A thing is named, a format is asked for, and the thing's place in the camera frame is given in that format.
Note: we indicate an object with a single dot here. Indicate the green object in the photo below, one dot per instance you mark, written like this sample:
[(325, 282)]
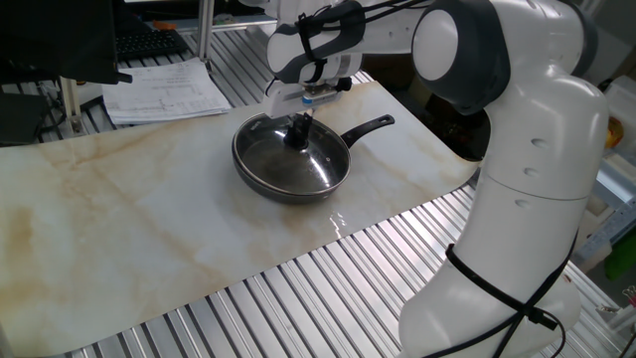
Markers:
[(623, 253)]

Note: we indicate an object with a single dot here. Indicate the black keyboard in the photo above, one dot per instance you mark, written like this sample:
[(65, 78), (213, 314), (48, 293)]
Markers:
[(149, 44)]

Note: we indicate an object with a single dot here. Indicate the orange tool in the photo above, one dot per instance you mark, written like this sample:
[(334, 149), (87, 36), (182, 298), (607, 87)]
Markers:
[(164, 25)]

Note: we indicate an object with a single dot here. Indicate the black frying pan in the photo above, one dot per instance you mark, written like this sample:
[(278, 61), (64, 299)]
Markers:
[(370, 126)]

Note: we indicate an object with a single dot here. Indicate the black monitor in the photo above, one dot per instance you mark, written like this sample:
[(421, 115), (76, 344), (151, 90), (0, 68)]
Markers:
[(54, 40)]

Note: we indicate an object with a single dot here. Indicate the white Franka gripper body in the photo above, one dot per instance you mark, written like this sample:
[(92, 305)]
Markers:
[(283, 102)]

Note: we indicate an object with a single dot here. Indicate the glass lid with black knob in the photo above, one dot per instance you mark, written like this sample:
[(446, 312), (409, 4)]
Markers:
[(293, 169)]

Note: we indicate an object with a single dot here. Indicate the stack of printed paper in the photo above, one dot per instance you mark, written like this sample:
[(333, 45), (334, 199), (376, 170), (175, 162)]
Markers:
[(159, 94)]

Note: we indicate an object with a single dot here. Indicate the white box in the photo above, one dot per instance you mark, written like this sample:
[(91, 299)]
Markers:
[(623, 99)]

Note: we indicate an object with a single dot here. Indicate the grey metal frame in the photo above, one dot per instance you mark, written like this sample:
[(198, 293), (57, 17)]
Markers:
[(616, 189)]

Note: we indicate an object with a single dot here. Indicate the white marble pattern mat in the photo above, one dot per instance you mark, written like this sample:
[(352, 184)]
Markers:
[(124, 224)]

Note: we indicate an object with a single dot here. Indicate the black box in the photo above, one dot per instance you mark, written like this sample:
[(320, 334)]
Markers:
[(20, 119)]

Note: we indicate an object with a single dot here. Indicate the aluminium profile post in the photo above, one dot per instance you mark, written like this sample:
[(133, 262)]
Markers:
[(205, 30), (69, 104)]

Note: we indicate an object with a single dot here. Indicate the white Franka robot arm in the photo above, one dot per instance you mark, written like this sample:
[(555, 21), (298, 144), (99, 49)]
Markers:
[(522, 224)]

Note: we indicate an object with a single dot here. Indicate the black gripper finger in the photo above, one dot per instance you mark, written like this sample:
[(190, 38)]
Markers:
[(307, 124), (295, 128)]

